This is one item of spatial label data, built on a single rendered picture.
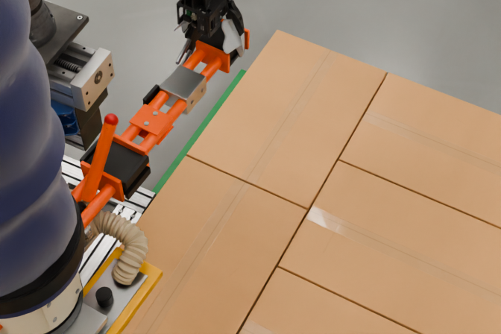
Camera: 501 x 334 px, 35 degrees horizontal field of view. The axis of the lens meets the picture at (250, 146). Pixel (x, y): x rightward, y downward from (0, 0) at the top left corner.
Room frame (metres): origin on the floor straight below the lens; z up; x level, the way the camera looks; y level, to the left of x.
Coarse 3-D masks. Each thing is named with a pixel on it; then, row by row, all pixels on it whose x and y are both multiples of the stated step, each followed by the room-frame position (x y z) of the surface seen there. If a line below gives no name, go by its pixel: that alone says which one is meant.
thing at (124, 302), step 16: (112, 256) 0.68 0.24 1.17; (96, 272) 0.65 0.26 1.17; (144, 272) 0.65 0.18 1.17; (160, 272) 0.65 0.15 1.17; (96, 288) 0.62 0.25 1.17; (112, 288) 0.62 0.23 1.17; (128, 288) 0.62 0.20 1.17; (144, 288) 0.62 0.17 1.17; (96, 304) 0.59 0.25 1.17; (112, 304) 0.59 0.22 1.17; (128, 304) 0.59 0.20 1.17; (112, 320) 0.56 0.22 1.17; (128, 320) 0.56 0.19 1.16
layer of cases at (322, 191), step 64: (256, 64) 1.75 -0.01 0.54; (320, 64) 1.76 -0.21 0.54; (256, 128) 1.48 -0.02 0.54; (320, 128) 1.49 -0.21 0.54; (384, 128) 1.50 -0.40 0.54; (448, 128) 1.51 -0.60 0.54; (192, 192) 1.24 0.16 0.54; (256, 192) 1.25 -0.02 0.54; (320, 192) 1.26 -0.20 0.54; (384, 192) 1.26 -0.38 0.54; (448, 192) 1.27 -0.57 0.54; (192, 256) 1.04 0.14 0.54; (256, 256) 1.04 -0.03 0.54; (320, 256) 1.05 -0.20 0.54; (384, 256) 1.06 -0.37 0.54; (448, 256) 1.06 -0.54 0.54; (192, 320) 0.85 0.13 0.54; (256, 320) 0.86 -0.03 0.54; (320, 320) 0.87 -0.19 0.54; (384, 320) 0.87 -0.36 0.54; (448, 320) 0.88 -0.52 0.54
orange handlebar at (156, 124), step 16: (192, 64) 1.04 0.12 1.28; (208, 64) 1.04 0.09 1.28; (208, 80) 1.01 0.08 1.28; (160, 96) 0.95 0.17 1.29; (144, 112) 0.91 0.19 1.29; (160, 112) 0.91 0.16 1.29; (176, 112) 0.92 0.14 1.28; (128, 128) 0.87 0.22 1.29; (144, 128) 0.87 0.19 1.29; (160, 128) 0.87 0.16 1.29; (144, 144) 0.84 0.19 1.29; (80, 192) 0.73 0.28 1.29; (112, 192) 0.74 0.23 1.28; (96, 208) 0.70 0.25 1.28
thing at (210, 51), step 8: (216, 32) 1.11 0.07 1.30; (248, 32) 1.12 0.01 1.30; (200, 40) 1.09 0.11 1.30; (208, 40) 1.09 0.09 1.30; (216, 40) 1.09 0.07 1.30; (248, 40) 1.12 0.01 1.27; (200, 48) 1.08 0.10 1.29; (208, 48) 1.07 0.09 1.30; (216, 48) 1.07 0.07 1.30; (208, 56) 1.07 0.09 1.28; (216, 56) 1.06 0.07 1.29; (224, 56) 1.05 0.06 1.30; (232, 56) 1.09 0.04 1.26; (224, 64) 1.05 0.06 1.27
